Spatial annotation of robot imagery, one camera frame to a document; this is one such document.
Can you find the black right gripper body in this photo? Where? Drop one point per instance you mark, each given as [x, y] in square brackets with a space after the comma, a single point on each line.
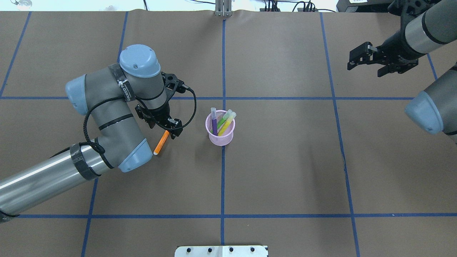
[395, 45]

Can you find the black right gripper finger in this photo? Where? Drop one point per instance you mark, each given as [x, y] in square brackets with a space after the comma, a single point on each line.
[392, 68]
[363, 54]

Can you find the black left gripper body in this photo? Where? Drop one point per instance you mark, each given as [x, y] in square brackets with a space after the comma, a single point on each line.
[162, 114]

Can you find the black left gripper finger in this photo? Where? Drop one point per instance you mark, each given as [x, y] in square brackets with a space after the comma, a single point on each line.
[175, 128]
[150, 121]

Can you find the orange marker pen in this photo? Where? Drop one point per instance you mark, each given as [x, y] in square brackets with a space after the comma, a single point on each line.
[161, 143]

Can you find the purple marker pen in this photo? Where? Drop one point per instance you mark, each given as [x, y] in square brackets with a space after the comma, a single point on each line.
[214, 121]

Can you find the green marker pen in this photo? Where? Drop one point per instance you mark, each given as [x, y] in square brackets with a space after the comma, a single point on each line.
[223, 119]

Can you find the pink mesh pen holder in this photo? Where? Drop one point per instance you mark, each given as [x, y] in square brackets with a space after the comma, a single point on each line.
[225, 138]

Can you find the yellow marker pen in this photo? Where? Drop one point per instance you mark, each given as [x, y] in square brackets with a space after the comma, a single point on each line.
[226, 124]

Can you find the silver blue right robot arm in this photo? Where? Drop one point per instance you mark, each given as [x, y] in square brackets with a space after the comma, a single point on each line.
[425, 26]

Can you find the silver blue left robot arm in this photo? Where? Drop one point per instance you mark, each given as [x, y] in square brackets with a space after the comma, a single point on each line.
[113, 138]

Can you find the black device top right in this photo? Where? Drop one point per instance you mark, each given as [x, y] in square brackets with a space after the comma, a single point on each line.
[363, 6]

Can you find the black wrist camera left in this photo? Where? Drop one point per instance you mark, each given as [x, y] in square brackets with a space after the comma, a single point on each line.
[173, 85]

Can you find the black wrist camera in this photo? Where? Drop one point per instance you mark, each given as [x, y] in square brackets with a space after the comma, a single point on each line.
[173, 85]
[409, 7]

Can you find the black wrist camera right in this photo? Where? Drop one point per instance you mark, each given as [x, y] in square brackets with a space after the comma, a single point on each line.
[409, 7]

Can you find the aluminium frame post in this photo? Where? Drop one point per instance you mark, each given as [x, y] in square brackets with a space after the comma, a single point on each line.
[223, 8]

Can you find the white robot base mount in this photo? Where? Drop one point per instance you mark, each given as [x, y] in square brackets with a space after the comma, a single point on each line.
[222, 251]

